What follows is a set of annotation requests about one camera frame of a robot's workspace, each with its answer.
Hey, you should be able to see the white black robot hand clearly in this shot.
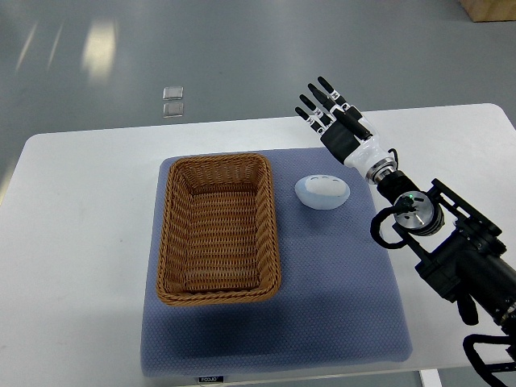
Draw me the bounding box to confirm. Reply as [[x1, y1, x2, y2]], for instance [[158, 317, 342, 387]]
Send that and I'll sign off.
[[294, 76, 391, 181]]

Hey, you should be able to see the light blue plush toy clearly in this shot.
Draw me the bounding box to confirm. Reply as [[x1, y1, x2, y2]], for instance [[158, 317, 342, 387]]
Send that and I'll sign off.
[[294, 174, 351, 210]]

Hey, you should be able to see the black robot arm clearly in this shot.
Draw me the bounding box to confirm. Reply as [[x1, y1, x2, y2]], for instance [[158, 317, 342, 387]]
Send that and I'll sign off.
[[295, 77, 515, 386]]

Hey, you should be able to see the brown wicker basket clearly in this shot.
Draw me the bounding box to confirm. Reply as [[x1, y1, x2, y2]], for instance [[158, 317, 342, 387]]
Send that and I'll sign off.
[[156, 153, 281, 306]]

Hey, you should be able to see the lower metal floor plate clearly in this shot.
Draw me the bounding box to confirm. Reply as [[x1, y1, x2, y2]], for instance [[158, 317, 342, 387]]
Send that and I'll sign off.
[[163, 102, 184, 118]]

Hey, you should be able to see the metal floor plate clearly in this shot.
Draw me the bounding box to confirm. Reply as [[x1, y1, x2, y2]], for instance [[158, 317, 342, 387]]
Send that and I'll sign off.
[[163, 85, 184, 100], [163, 102, 184, 118]]

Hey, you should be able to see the upper metal floor plate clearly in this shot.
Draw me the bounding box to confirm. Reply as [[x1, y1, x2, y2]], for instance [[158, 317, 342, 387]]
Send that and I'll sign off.
[[163, 85, 184, 100]]

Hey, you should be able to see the cardboard box corner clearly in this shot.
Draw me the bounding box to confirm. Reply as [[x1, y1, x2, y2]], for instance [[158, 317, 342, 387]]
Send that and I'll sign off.
[[459, 0, 515, 23]]

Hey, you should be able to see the blue padded mat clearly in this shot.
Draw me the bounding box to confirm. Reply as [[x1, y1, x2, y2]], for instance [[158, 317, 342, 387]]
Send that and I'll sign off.
[[140, 148, 412, 377]]

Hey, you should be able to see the white table leg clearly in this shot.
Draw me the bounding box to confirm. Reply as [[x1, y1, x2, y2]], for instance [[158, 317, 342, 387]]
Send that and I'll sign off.
[[418, 368, 443, 387]]

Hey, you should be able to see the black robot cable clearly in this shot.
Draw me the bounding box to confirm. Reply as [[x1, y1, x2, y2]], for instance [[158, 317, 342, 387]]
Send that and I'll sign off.
[[369, 205, 416, 249]]

